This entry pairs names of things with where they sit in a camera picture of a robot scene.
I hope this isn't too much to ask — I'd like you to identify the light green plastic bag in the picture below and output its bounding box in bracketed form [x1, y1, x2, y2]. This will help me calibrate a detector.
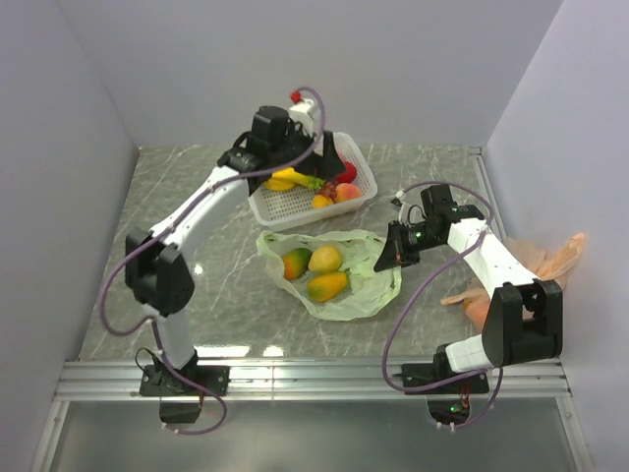
[257, 229, 402, 322]

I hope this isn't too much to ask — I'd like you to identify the yellow banana bunch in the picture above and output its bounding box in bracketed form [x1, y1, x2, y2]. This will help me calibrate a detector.
[265, 167, 325, 192]

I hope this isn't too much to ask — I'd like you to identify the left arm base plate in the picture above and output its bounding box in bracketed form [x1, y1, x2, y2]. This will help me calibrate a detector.
[139, 362, 230, 426]

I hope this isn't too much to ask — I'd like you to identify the orange plastic bag with fruit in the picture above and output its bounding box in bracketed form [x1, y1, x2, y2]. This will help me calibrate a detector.
[440, 233, 586, 330]

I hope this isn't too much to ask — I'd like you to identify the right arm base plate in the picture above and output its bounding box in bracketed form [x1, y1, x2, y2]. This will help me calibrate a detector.
[401, 362, 490, 427]

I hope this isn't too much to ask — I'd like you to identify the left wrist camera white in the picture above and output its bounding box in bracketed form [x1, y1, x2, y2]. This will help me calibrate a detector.
[288, 90, 320, 137]

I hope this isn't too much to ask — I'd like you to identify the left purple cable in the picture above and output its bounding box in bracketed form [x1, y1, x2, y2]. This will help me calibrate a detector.
[99, 87, 326, 436]

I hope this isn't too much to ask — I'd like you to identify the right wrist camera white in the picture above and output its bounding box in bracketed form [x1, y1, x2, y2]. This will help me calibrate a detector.
[391, 190, 425, 226]

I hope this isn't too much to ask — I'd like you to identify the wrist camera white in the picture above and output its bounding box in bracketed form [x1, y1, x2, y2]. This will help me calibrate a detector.
[391, 190, 425, 226]
[288, 90, 320, 137]

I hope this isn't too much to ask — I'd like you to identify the red apple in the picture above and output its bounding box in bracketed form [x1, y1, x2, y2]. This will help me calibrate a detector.
[335, 161, 357, 184]

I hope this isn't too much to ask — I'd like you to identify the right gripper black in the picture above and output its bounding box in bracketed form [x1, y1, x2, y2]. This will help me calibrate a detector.
[374, 220, 444, 273]

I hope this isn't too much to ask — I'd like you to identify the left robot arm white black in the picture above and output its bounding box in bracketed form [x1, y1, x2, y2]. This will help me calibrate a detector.
[125, 99, 340, 395]

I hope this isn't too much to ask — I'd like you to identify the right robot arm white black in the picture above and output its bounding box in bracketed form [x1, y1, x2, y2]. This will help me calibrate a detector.
[373, 181, 563, 393]

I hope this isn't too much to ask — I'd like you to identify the purple cable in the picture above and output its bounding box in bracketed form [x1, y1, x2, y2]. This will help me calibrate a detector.
[381, 181, 504, 431]
[99, 87, 326, 436]

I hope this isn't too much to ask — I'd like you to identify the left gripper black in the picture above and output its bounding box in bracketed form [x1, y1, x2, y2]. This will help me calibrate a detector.
[270, 123, 346, 180]

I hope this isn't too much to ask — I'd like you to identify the orange peach front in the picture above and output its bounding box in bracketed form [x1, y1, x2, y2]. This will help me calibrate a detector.
[334, 183, 363, 204]

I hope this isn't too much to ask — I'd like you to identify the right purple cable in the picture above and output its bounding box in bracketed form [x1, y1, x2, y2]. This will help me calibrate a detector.
[381, 181, 504, 431]

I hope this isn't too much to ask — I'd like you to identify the white plastic basket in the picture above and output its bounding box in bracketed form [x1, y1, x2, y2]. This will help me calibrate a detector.
[248, 132, 377, 232]

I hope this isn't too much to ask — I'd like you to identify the small orange fruit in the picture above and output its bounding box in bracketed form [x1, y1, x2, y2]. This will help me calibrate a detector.
[312, 195, 334, 209]

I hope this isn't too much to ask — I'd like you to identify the red grape bunch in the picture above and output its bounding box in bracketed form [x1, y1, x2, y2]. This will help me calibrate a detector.
[317, 181, 337, 200]

